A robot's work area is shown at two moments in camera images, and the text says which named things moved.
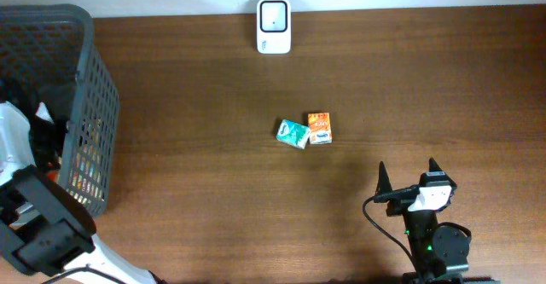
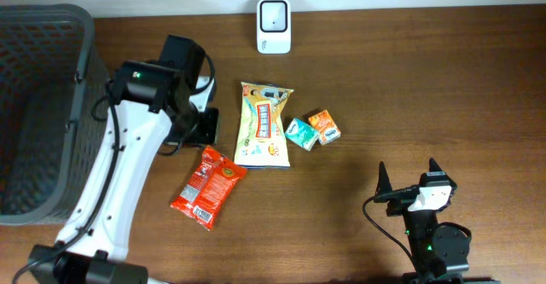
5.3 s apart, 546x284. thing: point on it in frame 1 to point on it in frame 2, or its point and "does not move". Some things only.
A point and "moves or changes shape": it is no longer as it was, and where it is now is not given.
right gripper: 401,194 does not move
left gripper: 53,101 to 206,126
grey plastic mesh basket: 47,52 does not move
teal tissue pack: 293,134 moves or changes shape
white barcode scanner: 274,26 does not move
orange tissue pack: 320,125 moves or changes shape
